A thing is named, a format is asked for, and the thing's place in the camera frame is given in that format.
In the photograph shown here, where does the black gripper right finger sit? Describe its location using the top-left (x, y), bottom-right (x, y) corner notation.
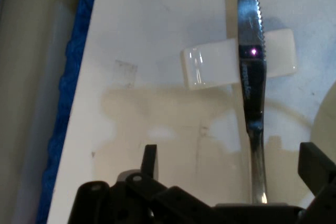
top-left (298, 142), bottom-right (336, 224)

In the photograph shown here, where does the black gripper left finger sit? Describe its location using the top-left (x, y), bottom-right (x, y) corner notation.
top-left (68, 144), bottom-right (214, 224)

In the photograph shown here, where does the silver serrated table knife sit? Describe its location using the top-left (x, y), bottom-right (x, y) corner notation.
top-left (235, 0), bottom-right (269, 204)

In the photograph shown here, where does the white plate with black rim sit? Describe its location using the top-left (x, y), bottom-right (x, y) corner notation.
top-left (309, 79), bottom-right (336, 209)

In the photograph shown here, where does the blue cloth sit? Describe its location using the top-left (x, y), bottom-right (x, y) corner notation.
top-left (35, 0), bottom-right (101, 224)

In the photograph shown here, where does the white ceramic cutlery rest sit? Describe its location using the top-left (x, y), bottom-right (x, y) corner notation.
top-left (180, 28), bottom-right (299, 91)

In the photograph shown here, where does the silver metal wall rail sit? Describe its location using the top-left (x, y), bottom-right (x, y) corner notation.
top-left (0, 0), bottom-right (87, 224)

